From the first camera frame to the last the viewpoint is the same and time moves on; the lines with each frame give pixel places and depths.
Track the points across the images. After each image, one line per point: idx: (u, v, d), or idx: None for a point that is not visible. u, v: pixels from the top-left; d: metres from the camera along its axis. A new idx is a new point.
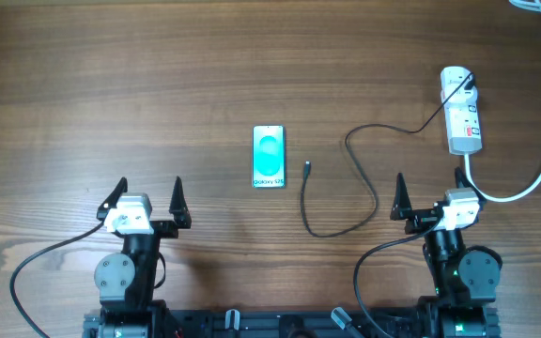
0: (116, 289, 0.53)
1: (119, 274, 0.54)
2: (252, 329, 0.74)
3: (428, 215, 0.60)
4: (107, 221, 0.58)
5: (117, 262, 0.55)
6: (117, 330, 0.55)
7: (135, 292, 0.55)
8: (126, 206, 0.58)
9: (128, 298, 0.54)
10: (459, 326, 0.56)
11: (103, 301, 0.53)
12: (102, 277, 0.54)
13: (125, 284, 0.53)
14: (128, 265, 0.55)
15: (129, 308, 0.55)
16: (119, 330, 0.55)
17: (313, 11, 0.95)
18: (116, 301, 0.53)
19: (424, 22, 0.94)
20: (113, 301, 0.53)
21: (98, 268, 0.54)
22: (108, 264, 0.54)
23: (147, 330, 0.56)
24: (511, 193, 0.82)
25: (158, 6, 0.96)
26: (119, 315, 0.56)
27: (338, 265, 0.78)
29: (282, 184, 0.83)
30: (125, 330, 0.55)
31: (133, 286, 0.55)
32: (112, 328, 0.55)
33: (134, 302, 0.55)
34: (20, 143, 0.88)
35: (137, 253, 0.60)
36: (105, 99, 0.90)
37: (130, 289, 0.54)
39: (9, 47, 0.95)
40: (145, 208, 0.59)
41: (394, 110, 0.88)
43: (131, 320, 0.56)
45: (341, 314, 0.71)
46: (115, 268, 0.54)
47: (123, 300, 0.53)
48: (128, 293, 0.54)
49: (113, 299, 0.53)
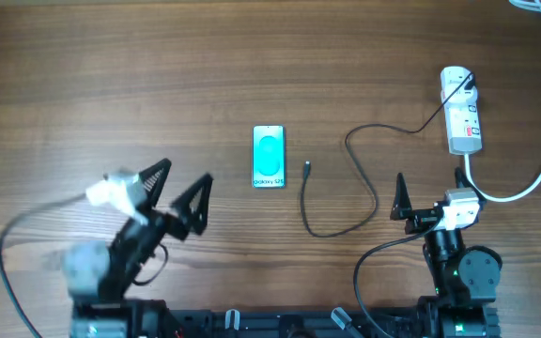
0: (89, 278, 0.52)
1: (92, 263, 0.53)
2: (252, 329, 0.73)
3: (428, 214, 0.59)
4: (91, 195, 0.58)
5: (90, 251, 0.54)
6: (90, 328, 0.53)
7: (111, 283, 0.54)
8: (111, 182, 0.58)
9: (100, 291, 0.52)
10: (459, 326, 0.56)
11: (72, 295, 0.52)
12: (74, 264, 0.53)
13: (98, 273, 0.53)
14: (101, 254, 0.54)
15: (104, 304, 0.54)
16: (92, 328, 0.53)
17: (313, 11, 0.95)
18: (88, 294, 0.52)
19: (423, 23, 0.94)
20: (85, 290, 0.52)
21: (69, 256, 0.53)
22: (80, 252, 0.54)
23: (126, 325, 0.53)
24: (510, 193, 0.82)
25: (158, 6, 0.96)
26: (91, 314, 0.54)
27: (339, 265, 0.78)
29: (281, 184, 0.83)
30: (99, 327, 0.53)
31: (107, 276, 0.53)
32: (85, 328, 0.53)
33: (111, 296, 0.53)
34: (20, 143, 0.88)
35: (130, 243, 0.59)
36: (105, 99, 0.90)
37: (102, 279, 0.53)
39: (9, 47, 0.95)
40: (125, 189, 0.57)
41: (395, 110, 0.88)
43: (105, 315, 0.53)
45: (341, 314, 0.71)
46: (86, 257, 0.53)
47: (96, 288, 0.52)
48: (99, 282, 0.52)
49: (85, 288, 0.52)
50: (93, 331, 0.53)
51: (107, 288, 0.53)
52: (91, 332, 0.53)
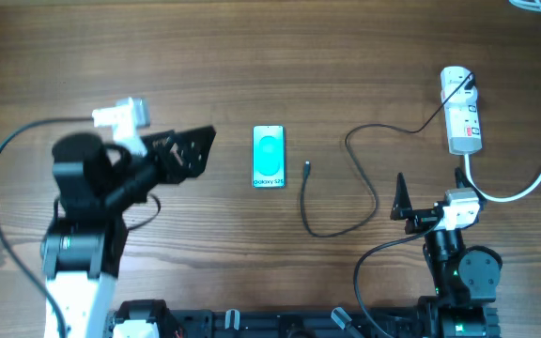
0: (76, 159, 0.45)
1: (82, 148, 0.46)
2: (252, 328, 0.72)
3: (428, 214, 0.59)
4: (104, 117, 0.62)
5: (84, 138, 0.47)
6: (64, 240, 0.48)
7: (99, 185, 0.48)
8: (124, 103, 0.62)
9: (87, 187, 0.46)
10: (459, 326, 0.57)
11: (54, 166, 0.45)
12: (64, 146, 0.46)
13: (87, 158, 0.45)
14: (95, 141, 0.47)
15: (86, 208, 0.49)
16: (67, 239, 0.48)
17: (313, 11, 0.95)
18: (74, 185, 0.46)
19: (423, 23, 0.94)
20: (68, 172, 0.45)
21: (60, 141, 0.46)
22: (71, 139, 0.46)
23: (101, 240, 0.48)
24: (511, 193, 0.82)
25: (158, 6, 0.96)
26: (68, 226, 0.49)
27: (339, 266, 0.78)
29: (281, 184, 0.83)
30: (73, 238, 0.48)
31: (99, 176, 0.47)
32: (58, 238, 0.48)
33: (96, 199, 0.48)
34: (20, 143, 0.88)
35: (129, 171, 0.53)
36: (105, 99, 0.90)
37: (93, 176, 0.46)
39: (9, 47, 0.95)
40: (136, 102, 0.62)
41: (395, 110, 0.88)
43: (83, 228, 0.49)
45: (341, 314, 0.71)
46: (74, 145, 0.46)
47: (81, 175, 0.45)
48: (90, 171, 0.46)
49: (69, 170, 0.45)
50: (67, 243, 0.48)
51: (96, 188, 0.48)
52: (65, 244, 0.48)
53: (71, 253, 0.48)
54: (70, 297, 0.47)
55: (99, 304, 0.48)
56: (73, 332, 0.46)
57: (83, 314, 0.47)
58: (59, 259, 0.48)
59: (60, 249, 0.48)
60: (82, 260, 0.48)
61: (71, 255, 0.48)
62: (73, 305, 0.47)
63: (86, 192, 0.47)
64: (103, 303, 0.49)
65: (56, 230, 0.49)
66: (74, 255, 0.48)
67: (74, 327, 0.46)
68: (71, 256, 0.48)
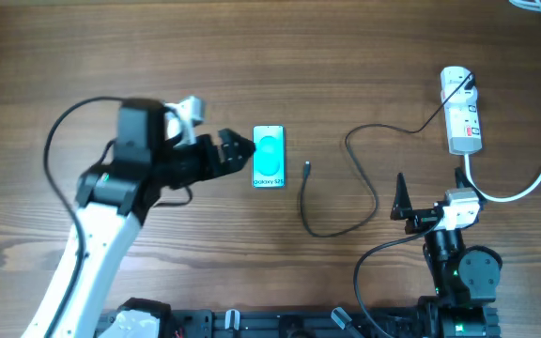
0: (143, 108, 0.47)
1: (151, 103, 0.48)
2: (252, 329, 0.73)
3: (428, 214, 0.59)
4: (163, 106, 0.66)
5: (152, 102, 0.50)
6: (101, 176, 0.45)
7: (153, 142, 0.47)
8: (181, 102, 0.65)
9: (149, 130, 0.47)
10: (459, 326, 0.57)
11: (125, 108, 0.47)
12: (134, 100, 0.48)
13: (154, 110, 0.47)
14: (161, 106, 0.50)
15: (132, 159, 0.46)
16: (104, 175, 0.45)
17: (313, 11, 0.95)
18: (134, 129, 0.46)
19: (423, 23, 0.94)
20: (133, 115, 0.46)
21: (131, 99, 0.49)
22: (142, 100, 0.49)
23: (136, 188, 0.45)
24: (511, 193, 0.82)
25: (158, 6, 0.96)
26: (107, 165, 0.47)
27: (339, 266, 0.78)
29: (281, 184, 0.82)
30: (111, 175, 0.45)
31: (156, 133, 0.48)
32: (97, 176, 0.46)
33: (150, 146, 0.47)
34: (20, 143, 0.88)
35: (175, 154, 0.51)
36: (105, 99, 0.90)
37: (156, 123, 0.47)
39: (9, 47, 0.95)
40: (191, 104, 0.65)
41: (395, 110, 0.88)
43: (121, 169, 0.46)
45: (341, 314, 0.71)
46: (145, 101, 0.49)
47: (145, 117, 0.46)
48: (151, 122, 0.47)
49: (134, 115, 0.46)
50: (103, 181, 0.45)
51: (153, 140, 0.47)
52: (101, 181, 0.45)
53: (106, 190, 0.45)
54: (96, 226, 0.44)
55: (121, 242, 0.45)
56: (90, 263, 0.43)
57: (104, 245, 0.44)
58: (93, 192, 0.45)
59: (95, 183, 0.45)
60: (114, 196, 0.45)
61: (106, 191, 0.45)
62: (97, 236, 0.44)
63: (145, 138, 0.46)
64: (125, 243, 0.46)
65: (96, 168, 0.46)
66: (108, 192, 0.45)
67: (92, 257, 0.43)
68: (105, 192, 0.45)
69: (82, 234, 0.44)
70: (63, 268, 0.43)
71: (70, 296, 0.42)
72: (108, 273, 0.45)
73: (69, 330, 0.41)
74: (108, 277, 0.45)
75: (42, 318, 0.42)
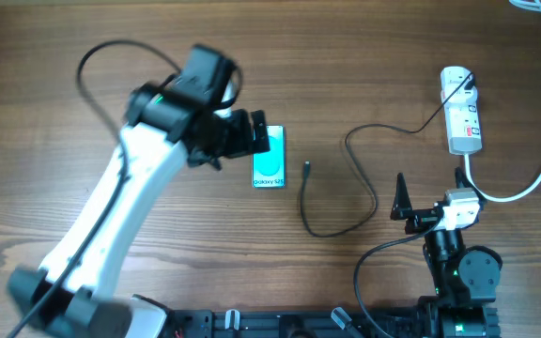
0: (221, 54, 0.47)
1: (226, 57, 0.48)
2: (252, 329, 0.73)
3: (428, 214, 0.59)
4: None
5: None
6: (155, 97, 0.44)
7: (217, 93, 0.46)
8: None
9: (217, 73, 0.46)
10: (459, 326, 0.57)
11: (198, 49, 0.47)
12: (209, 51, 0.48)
13: (229, 61, 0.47)
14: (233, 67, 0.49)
15: (190, 97, 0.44)
16: (159, 96, 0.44)
17: (313, 11, 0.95)
18: (204, 69, 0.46)
19: (423, 23, 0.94)
20: (208, 56, 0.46)
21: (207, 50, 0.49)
22: None
23: (187, 119, 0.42)
24: (511, 193, 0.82)
25: (158, 7, 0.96)
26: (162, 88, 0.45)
27: (339, 266, 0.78)
29: (281, 184, 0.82)
30: (164, 99, 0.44)
31: (223, 86, 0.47)
32: (148, 96, 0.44)
33: (211, 89, 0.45)
34: (20, 143, 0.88)
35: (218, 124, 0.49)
36: (105, 99, 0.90)
37: (224, 70, 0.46)
39: (9, 47, 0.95)
40: None
41: (395, 110, 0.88)
43: (176, 98, 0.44)
45: (341, 314, 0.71)
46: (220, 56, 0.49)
47: (218, 61, 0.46)
48: (222, 70, 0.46)
49: (209, 55, 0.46)
50: (155, 101, 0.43)
51: (217, 89, 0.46)
52: (153, 101, 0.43)
53: (159, 111, 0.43)
54: (144, 148, 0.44)
55: (164, 170, 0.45)
56: (132, 184, 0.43)
57: (148, 169, 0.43)
58: (144, 111, 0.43)
59: (147, 102, 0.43)
60: (164, 121, 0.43)
61: (157, 114, 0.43)
62: (143, 158, 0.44)
63: (208, 79, 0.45)
64: (168, 173, 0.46)
65: (150, 87, 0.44)
66: (158, 115, 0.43)
67: (134, 178, 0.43)
68: (158, 112, 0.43)
69: (129, 154, 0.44)
70: (107, 185, 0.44)
71: (109, 212, 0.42)
72: (147, 198, 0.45)
73: (102, 248, 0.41)
74: (146, 203, 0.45)
75: (79, 232, 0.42)
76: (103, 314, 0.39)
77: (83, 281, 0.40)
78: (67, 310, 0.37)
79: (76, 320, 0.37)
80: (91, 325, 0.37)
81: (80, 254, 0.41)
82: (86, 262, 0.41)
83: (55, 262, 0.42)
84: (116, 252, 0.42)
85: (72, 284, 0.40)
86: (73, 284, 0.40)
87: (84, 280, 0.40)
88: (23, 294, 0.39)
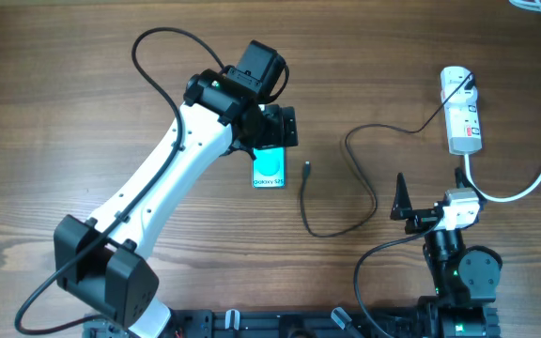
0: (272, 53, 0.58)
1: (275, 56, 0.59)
2: (252, 329, 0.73)
3: (428, 215, 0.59)
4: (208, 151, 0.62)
5: None
6: (214, 81, 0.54)
7: (264, 85, 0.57)
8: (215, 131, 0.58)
9: (270, 69, 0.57)
10: (459, 326, 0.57)
11: (255, 47, 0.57)
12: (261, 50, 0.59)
13: (279, 60, 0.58)
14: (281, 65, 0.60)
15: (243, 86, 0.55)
16: (216, 83, 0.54)
17: (313, 11, 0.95)
18: (256, 64, 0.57)
19: (423, 23, 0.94)
20: (262, 53, 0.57)
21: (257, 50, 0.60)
22: None
23: (239, 103, 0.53)
24: (510, 193, 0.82)
25: (159, 7, 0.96)
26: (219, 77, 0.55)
27: (339, 265, 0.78)
29: (281, 184, 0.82)
30: (222, 85, 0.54)
31: (270, 80, 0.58)
32: (208, 83, 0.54)
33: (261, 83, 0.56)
34: (20, 143, 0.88)
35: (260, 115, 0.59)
36: (105, 98, 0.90)
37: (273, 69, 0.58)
39: (9, 47, 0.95)
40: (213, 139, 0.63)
41: (395, 110, 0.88)
43: (232, 85, 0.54)
45: (341, 314, 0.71)
46: None
47: (270, 57, 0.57)
48: (271, 67, 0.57)
49: (263, 53, 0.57)
50: (214, 86, 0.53)
51: (265, 82, 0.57)
52: (213, 85, 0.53)
53: (218, 93, 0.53)
54: (196, 126, 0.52)
55: (208, 152, 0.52)
56: (182, 158, 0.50)
57: (197, 147, 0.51)
58: (203, 92, 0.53)
59: (207, 87, 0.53)
60: (219, 104, 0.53)
61: (215, 96, 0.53)
62: (193, 136, 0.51)
63: (259, 74, 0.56)
64: (209, 157, 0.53)
65: (211, 73, 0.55)
66: (215, 98, 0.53)
67: (185, 154, 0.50)
68: (215, 94, 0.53)
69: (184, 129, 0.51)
70: (160, 154, 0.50)
71: (163, 175, 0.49)
72: (191, 176, 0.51)
73: (150, 207, 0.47)
74: (190, 179, 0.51)
75: (130, 191, 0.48)
76: (140, 276, 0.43)
77: (128, 234, 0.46)
78: (112, 260, 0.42)
79: (118, 271, 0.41)
80: (130, 280, 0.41)
81: (130, 209, 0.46)
82: (134, 218, 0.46)
83: (104, 213, 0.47)
84: (160, 216, 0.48)
85: (118, 236, 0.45)
86: (119, 235, 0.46)
87: (130, 233, 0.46)
88: (70, 242, 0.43)
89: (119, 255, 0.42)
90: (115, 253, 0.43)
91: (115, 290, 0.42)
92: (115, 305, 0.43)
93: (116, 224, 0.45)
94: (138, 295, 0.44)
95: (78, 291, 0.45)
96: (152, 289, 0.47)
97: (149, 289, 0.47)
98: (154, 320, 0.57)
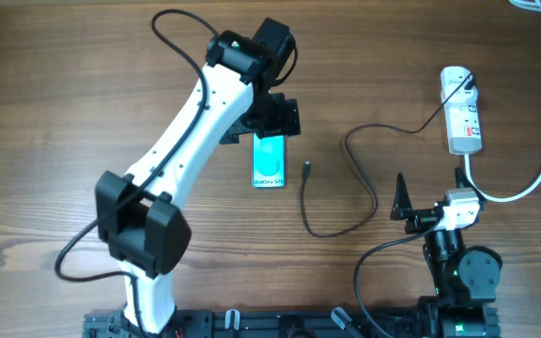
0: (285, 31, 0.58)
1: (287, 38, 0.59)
2: (252, 329, 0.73)
3: (428, 215, 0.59)
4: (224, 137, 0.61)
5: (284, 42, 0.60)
6: (234, 42, 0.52)
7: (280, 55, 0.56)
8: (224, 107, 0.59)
9: (283, 45, 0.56)
10: (459, 326, 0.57)
11: (270, 22, 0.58)
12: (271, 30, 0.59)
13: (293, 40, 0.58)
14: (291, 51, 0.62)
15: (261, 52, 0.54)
16: (237, 43, 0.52)
17: (313, 11, 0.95)
18: (273, 36, 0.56)
19: (423, 23, 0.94)
20: (277, 28, 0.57)
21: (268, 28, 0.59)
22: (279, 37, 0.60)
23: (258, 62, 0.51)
24: (510, 193, 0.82)
25: (159, 7, 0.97)
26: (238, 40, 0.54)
27: (339, 266, 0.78)
29: (282, 184, 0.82)
30: (241, 46, 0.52)
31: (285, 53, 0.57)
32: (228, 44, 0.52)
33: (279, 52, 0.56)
34: (20, 143, 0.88)
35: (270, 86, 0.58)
36: (105, 98, 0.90)
37: (287, 44, 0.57)
39: (9, 47, 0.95)
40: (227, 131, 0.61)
41: (394, 110, 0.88)
43: (252, 46, 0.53)
45: (341, 315, 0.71)
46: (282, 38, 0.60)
47: (286, 32, 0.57)
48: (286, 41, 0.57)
49: (278, 27, 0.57)
50: (236, 47, 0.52)
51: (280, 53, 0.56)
52: (234, 47, 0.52)
53: (238, 52, 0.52)
54: (220, 84, 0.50)
55: (234, 108, 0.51)
56: (210, 115, 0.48)
57: (224, 104, 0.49)
58: (224, 54, 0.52)
59: (227, 47, 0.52)
60: (241, 61, 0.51)
61: (235, 53, 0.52)
62: (219, 93, 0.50)
63: (276, 44, 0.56)
64: (234, 115, 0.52)
65: (230, 34, 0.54)
66: (235, 57, 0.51)
67: (212, 110, 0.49)
68: (236, 53, 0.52)
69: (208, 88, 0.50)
70: (186, 112, 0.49)
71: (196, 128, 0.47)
72: (219, 132, 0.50)
73: (182, 163, 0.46)
74: (218, 134, 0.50)
75: (162, 146, 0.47)
76: (178, 227, 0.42)
77: (163, 190, 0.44)
78: (150, 210, 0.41)
79: (157, 221, 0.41)
80: (169, 229, 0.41)
81: (163, 166, 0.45)
82: (168, 174, 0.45)
83: (140, 167, 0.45)
84: (193, 164, 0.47)
85: (154, 191, 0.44)
86: (154, 189, 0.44)
87: (164, 188, 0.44)
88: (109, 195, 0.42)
89: (158, 205, 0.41)
90: (154, 204, 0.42)
91: (154, 239, 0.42)
92: (154, 254, 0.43)
93: (152, 178, 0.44)
94: (177, 245, 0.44)
95: (117, 243, 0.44)
96: (187, 241, 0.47)
97: (186, 241, 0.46)
98: (163, 310, 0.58)
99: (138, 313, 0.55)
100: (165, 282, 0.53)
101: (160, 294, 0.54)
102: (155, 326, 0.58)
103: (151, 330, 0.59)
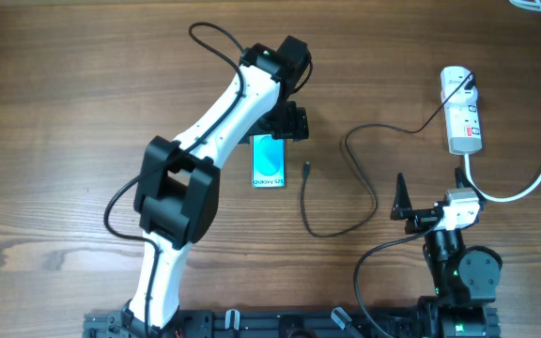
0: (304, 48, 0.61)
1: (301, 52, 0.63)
2: (252, 329, 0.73)
3: (428, 214, 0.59)
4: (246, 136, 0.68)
5: None
6: (264, 52, 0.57)
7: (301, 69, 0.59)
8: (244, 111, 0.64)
9: (302, 58, 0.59)
10: (459, 326, 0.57)
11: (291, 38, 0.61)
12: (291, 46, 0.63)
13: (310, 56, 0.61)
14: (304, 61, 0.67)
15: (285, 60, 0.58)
16: (267, 53, 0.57)
17: (313, 11, 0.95)
18: (294, 50, 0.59)
19: (423, 22, 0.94)
20: (296, 43, 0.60)
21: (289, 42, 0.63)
22: None
23: (283, 71, 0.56)
24: (510, 193, 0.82)
25: (158, 6, 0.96)
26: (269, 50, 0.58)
27: (339, 266, 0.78)
29: (281, 184, 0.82)
30: (271, 54, 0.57)
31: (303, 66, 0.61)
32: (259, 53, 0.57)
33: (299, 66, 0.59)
34: (20, 143, 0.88)
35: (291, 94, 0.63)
36: (105, 98, 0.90)
37: (305, 59, 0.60)
39: (9, 47, 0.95)
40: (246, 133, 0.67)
41: (394, 110, 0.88)
43: (280, 55, 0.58)
45: (341, 314, 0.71)
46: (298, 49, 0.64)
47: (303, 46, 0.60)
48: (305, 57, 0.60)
49: (298, 43, 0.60)
50: (265, 56, 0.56)
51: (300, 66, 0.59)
52: (264, 56, 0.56)
53: (268, 60, 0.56)
54: (255, 80, 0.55)
55: (264, 100, 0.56)
56: (246, 101, 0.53)
57: (256, 95, 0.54)
58: (255, 59, 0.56)
59: (259, 55, 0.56)
60: (269, 67, 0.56)
61: (264, 61, 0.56)
62: (254, 85, 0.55)
63: (298, 58, 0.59)
64: (262, 108, 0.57)
65: (262, 47, 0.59)
66: (264, 64, 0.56)
67: (248, 98, 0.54)
68: (266, 59, 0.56)
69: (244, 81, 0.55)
70: (224, 99, 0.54)
71: (234, 112, 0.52)
72: (250, 119, 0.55)
73: (223, 136, 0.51)
74: (248, 122, 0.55)
75: (206, 123, 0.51)
76: (215, 191, 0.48)
77: (207, 154, 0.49)
78: (195, 171, 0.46)
79: (201, 179, 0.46)
80: (210, 188, 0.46)
81: (208, 136, 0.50)
82: (210, 143, 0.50)
83: (186, 137, 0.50)
84: (228, 144, 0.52)
85: (198, 155, 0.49)
86: (199, 153, 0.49)
87: (208, 154, 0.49)
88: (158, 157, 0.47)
89: (200, 166, 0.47)
90: (197, 165, 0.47)
91: (195, 198, 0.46)
92: (191, 216, 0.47)
93: (197, 145, 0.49)
94: (208, 208, 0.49)
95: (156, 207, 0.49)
96: (212, 212, 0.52)
97: (212, 210, 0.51)
98: (172, 300, 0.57)
99: (148, 298, 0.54)
100: (182, 265, 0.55)
101: (174, 278, 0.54)
102: (161, 318, 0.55)
103: (155, 324, 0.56)
